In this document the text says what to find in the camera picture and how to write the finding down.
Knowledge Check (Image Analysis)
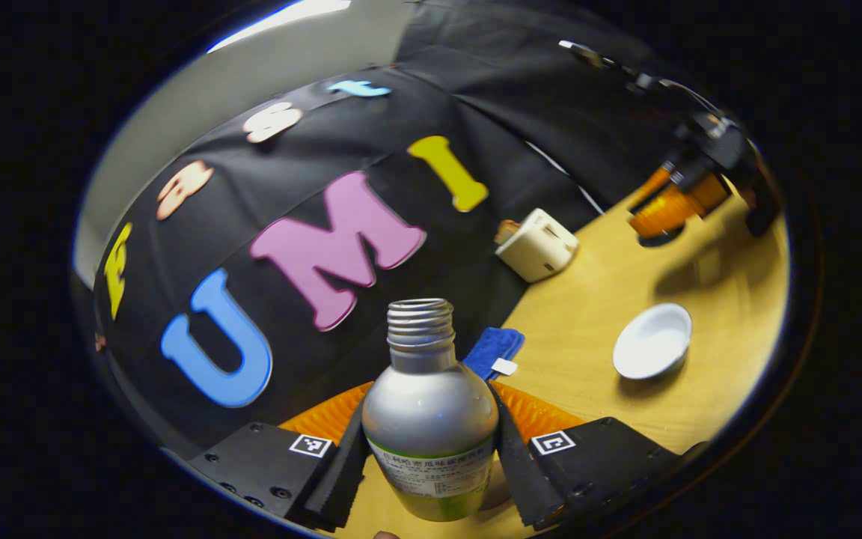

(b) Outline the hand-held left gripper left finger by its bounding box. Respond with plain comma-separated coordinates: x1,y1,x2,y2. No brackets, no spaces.
186,380,373,534

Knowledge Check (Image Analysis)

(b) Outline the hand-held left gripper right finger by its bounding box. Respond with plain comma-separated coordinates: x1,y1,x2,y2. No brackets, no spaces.
486,380,709,531

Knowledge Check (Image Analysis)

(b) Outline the silver water bottle green label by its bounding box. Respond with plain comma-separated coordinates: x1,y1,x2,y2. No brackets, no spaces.
361,298,500,523

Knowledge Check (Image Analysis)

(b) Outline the teal teacup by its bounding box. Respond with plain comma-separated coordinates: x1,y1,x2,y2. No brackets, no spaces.
612,302,694,381

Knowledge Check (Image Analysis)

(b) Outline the folded blue towel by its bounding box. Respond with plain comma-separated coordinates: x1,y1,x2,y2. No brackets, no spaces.
462,326,526,382

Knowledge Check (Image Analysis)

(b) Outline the white toaster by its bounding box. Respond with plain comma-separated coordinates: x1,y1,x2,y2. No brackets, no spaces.
495,208,581,284

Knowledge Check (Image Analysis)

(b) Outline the black backdrop cloth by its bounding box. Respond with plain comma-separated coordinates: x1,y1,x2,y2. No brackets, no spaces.
91,0,746,465

